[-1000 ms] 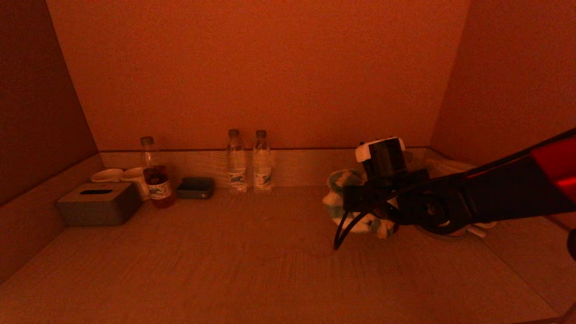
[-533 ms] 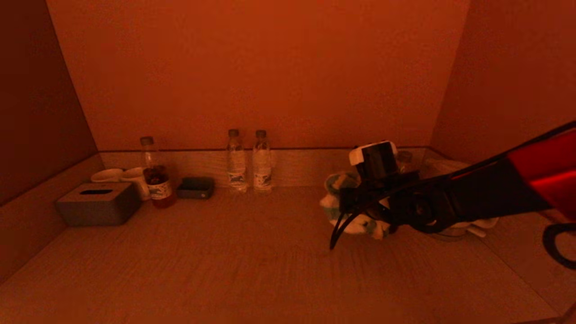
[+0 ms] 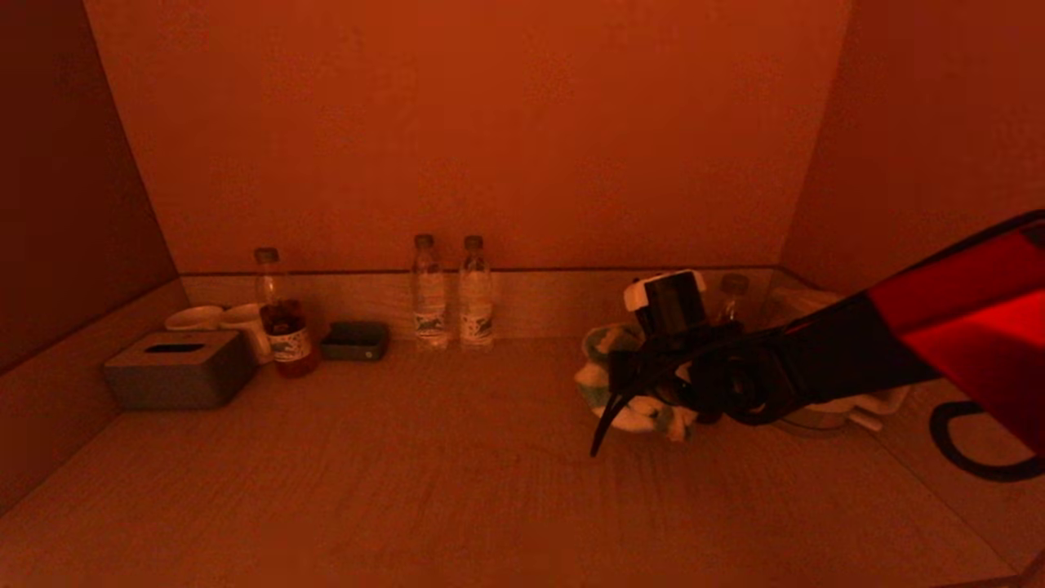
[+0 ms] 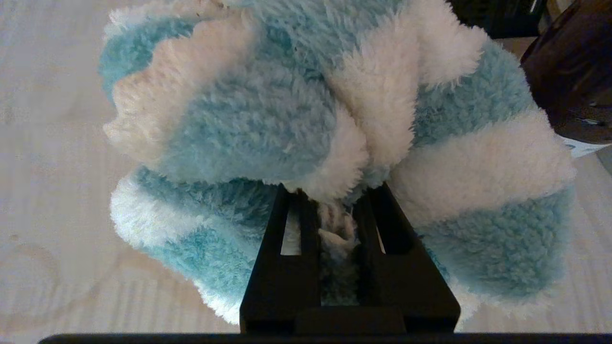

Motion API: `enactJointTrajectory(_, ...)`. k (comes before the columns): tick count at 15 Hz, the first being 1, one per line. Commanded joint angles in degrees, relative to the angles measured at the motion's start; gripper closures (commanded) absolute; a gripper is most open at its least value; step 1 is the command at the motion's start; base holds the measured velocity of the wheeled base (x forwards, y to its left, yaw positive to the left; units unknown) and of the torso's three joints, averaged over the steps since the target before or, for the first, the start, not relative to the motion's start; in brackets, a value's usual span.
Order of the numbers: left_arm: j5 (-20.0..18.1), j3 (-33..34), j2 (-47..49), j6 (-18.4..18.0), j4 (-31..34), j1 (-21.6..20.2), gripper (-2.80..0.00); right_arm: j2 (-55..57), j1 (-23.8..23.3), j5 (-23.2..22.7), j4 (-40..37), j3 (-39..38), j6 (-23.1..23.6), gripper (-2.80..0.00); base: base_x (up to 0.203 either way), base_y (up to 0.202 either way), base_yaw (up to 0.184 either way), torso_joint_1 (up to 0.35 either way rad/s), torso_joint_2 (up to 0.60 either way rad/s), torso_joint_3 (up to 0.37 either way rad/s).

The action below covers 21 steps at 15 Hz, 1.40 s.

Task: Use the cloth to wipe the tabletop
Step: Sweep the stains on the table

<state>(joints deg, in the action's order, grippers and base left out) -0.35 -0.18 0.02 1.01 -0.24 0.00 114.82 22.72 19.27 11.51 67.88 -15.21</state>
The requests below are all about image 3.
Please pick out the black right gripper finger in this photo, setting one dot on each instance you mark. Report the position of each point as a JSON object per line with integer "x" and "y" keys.
{"x": 630, "y": 361}
{"x": 634, "y": 388}

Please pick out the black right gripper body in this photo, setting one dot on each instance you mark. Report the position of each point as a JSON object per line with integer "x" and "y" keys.
{"x": 727, "y": 376}

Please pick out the green white striped towel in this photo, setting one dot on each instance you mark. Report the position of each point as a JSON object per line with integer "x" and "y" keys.
{"x": 592, "y": 384}

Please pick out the red black right robot arm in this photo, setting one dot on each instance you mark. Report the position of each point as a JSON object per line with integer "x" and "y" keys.
{"x": 963, "y": 327}

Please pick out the full tea bottle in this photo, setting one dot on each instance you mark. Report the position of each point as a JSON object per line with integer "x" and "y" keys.
{"x": 733, "y": 286}

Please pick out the white electric kettle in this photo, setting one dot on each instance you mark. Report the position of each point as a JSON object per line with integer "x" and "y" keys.
{"x": 804, "y": 309}

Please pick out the white kettle base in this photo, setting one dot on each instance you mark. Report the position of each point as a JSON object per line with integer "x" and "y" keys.
{"x": 865, "y": 422}

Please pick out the clear water bottle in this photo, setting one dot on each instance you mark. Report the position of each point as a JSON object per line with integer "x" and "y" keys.
{"x": 476, "y": 310}
{"x": 429, "y": 310}

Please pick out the small teal tray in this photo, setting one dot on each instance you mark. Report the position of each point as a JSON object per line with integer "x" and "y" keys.
{"x": 355, "y": 343}

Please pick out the half-full tea bottle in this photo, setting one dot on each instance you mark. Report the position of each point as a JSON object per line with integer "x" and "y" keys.
{"x": 287, "y": 343}

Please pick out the white cup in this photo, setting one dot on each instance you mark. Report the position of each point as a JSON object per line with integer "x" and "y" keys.
{"x": 194, "y": 318}

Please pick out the grey-blue tissue box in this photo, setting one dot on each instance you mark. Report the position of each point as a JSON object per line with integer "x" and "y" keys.
{"x": 175, "y": 380}

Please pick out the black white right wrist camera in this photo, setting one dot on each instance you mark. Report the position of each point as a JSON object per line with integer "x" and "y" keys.
{"x": 669, "y": 302}

